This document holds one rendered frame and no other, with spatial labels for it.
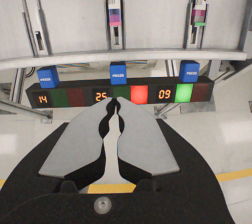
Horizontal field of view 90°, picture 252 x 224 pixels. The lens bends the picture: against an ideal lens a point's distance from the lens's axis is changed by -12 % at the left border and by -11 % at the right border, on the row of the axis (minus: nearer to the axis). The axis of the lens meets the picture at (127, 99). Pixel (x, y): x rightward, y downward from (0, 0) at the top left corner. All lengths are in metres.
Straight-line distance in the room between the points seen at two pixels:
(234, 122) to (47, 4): 1.14
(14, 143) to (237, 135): 1.49
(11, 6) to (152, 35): 0.20
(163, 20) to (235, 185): 1.10
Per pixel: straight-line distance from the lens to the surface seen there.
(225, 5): 0.25
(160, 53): 0.20
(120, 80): 0.21
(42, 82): 0.24
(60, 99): 0.27
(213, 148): 1.05
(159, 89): 0.25
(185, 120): 0.98
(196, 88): 0.27
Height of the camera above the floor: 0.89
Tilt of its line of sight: 75 degrees down
